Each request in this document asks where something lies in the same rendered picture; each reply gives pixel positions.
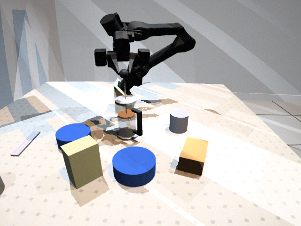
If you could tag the blue cylinder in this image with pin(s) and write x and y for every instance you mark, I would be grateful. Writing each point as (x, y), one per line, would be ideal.
(71, 132)
(134, 166)

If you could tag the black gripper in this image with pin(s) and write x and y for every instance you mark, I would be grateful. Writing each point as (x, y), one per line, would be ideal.
(121, 54)

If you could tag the glass french press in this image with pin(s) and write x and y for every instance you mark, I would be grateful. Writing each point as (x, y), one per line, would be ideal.
(129, 119)

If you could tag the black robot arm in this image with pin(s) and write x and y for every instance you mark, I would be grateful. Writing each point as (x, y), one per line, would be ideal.
(125, 32)

